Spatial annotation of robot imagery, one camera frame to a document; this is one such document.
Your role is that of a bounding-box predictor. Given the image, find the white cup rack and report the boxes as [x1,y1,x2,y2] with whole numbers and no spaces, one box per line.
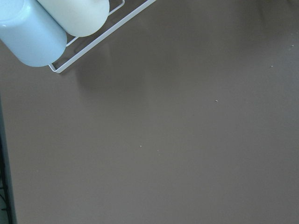
[48,0,155,74]

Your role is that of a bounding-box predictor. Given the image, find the white cup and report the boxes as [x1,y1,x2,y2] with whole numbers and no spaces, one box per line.
[39,0,110,37]

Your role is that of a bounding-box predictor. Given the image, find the blue cup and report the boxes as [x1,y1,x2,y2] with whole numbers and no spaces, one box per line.
[0,0,67,67]

